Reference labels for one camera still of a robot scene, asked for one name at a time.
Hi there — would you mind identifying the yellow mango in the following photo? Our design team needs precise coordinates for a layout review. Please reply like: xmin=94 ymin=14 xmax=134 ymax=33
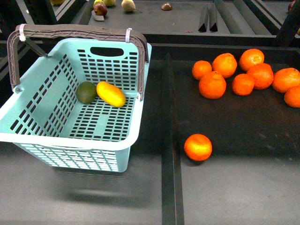
xmin=96 ymin=81 xmax=126 ymax=107

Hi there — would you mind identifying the lone orange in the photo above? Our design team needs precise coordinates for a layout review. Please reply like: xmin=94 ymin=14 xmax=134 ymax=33
xmin=184 ymin=134 xmax=212 ymax=162

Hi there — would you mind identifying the red apple top shelf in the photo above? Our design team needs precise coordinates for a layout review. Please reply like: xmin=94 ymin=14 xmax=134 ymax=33
xmin=93 ymin=3 xmax=107 ymax=16

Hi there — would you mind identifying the dark green avocado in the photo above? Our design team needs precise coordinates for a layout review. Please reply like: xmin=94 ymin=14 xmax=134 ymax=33
xmin=75 ymin=81 xmax=97 ymax=105

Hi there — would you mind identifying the orange in pile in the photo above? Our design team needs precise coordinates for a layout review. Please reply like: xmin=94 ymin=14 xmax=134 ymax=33
xmin=198 ymin=71 xmax=226 ymax=99

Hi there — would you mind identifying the light blue plastic basket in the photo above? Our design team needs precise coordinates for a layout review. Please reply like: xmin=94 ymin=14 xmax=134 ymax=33
xmin=0 ymin=38 xmax=149 ymax=172

